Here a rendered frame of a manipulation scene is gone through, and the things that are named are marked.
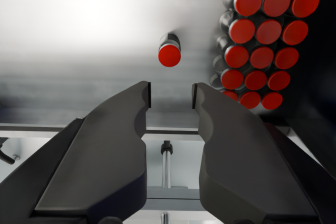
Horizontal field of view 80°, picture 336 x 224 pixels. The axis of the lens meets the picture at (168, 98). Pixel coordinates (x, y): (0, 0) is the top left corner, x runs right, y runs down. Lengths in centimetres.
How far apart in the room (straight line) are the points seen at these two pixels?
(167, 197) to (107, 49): 96
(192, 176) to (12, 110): 158
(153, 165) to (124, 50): 148
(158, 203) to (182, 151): 57
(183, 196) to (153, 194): 15
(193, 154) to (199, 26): 141
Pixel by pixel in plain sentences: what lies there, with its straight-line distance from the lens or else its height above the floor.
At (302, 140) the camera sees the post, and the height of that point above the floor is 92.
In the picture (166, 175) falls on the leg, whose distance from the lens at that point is 122.
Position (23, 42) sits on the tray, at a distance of 28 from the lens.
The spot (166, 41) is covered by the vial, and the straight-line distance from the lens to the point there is 20.
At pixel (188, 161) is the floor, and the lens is 165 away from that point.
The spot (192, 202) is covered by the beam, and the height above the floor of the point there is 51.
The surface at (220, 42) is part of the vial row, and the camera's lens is 22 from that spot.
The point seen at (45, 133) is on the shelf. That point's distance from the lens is 34.
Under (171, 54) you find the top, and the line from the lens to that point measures 18.
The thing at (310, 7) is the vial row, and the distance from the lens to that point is 21.
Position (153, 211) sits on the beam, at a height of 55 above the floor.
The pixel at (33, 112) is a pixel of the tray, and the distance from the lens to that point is 31.
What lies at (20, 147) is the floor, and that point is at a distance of 189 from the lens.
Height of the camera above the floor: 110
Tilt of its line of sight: 60 degrees down
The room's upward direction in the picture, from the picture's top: 179 degrees counter-clockwise
